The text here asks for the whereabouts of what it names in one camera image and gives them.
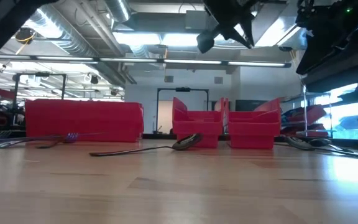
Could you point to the red tilted storage bin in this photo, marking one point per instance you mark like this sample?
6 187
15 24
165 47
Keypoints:
312 113
309 130

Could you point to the bright window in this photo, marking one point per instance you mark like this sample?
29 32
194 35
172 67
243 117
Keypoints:
346 121

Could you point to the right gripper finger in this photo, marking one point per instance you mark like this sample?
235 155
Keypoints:
250 29
233 36

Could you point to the silver rectangular duct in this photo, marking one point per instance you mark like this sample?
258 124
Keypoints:
275 31

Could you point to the grey wall vent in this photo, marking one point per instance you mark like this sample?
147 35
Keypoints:
218 80
168 79

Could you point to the silver spiral ventilation duct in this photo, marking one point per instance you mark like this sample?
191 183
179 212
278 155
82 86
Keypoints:
118 11
73 40

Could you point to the iridescent table knife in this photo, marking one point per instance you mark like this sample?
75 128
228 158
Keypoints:
26 138

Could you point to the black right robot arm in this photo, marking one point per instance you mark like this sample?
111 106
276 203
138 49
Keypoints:
331 34

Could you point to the black rig frame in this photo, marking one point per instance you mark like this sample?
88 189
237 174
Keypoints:
42 74

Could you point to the long ceiling light strip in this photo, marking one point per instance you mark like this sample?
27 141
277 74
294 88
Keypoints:
191 62

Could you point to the grey ceiling box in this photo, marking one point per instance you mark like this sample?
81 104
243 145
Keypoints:
194 20

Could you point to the black ceiling lamp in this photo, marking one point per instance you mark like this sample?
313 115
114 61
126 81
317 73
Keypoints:
94 80

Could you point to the red plastic bin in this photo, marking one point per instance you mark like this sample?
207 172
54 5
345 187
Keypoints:
197 124
253 130
82 119

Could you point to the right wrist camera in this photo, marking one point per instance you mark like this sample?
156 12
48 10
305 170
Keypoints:
205 42

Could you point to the black shelf board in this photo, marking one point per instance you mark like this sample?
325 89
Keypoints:
331 84

